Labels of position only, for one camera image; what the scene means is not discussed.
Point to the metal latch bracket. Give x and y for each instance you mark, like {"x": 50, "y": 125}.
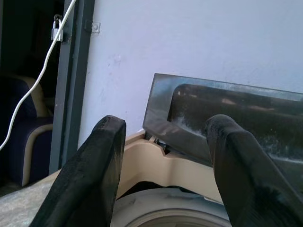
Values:
{"x": 92, "y": 26}

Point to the grey metal door frame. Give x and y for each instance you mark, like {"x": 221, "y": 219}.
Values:
{"x": 71, "y": 89}

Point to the beige top-load washing machine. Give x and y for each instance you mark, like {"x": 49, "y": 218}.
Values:
{"x": 165, "y": 179}

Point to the dark glass washer lid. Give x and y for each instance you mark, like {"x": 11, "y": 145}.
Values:
{"x": 236, "y": 113}

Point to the navy and beige armchair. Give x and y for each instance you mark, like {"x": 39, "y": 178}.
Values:
{"x": 23, "y": 127}

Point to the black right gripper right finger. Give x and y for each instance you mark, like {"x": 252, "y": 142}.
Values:
{"x": 246, "y": 175}

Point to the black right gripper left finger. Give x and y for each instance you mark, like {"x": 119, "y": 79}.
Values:
{"x": 90, "y": 170}

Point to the silver padlock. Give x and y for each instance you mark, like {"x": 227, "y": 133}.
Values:
{"x": 56, "y": 29}

